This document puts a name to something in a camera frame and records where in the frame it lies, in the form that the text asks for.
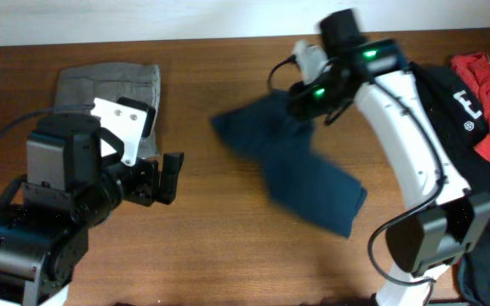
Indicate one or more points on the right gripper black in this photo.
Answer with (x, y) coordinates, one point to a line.
(299, 92)

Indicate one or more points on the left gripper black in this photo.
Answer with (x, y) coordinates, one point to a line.
(149, 189)

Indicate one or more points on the navy blue garment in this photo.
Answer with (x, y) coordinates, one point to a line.
(295, 176)

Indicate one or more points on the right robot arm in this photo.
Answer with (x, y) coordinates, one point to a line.
(444, 218)

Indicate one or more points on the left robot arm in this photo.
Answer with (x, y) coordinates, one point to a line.
(82, 163)

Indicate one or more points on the folded grey trousers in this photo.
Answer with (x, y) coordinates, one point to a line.
(80, 85)

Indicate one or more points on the black garment with white letter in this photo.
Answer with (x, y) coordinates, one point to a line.
(459, 120)

